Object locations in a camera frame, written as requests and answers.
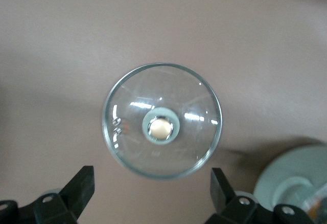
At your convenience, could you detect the light green cooking pot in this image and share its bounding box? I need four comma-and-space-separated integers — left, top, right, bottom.
253, 144, 327, 224

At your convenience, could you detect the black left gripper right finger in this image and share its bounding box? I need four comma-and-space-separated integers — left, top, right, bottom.
204, 167, 315, 224

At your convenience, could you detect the glass pot lid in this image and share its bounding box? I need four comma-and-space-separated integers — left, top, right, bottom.
102, 62, 223, 181

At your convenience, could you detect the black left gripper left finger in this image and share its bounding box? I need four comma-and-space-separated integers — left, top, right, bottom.
0, 165, 96, 224

